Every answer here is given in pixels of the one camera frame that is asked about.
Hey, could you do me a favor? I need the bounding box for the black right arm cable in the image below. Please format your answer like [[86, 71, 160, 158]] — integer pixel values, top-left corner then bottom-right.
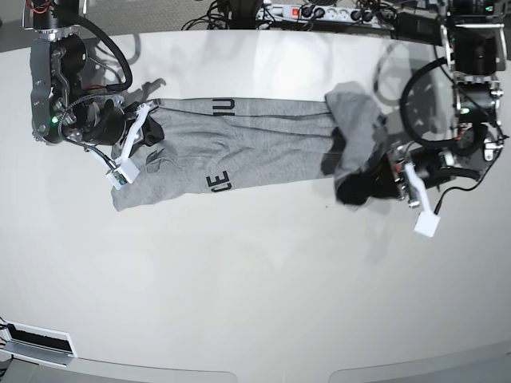
[[75, 15, 133, 91]]

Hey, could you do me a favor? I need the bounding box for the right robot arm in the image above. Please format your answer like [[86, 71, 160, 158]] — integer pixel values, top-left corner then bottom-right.
[[22, 1, 137, 148]]

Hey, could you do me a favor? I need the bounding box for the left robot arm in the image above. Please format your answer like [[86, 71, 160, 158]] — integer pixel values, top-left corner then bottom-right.
[[336, 1, 509, 207]]

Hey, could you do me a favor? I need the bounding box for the white power strip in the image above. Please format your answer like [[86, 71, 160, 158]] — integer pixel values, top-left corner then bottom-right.
[[255, 3, 390, 27]]

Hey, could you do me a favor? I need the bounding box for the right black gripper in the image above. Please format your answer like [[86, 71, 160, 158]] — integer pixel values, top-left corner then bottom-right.
[[81, 99, 164, 148]]

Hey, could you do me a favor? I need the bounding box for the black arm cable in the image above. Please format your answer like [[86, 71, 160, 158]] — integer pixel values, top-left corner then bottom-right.
[[399, 57, 460, 151], [75, 15, 133, 91]]

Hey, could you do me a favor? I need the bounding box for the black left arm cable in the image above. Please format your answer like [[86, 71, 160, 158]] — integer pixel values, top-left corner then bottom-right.
[[399, 57, 460, 151]]

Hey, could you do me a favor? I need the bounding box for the white slotted table bracket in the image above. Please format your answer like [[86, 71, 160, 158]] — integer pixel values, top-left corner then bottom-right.
[[1, 318, 78, 368]]

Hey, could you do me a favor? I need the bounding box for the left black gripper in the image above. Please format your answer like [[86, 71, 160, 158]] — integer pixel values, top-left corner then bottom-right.
[[336, 148, 455, 207]]

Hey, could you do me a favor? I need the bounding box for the grey t-shirt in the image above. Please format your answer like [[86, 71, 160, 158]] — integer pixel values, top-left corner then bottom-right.
[[112, 87, 388, 211]]

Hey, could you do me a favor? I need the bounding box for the black power adapter brick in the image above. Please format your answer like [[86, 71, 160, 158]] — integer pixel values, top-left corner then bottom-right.
[[394, 12, 442, 46]]

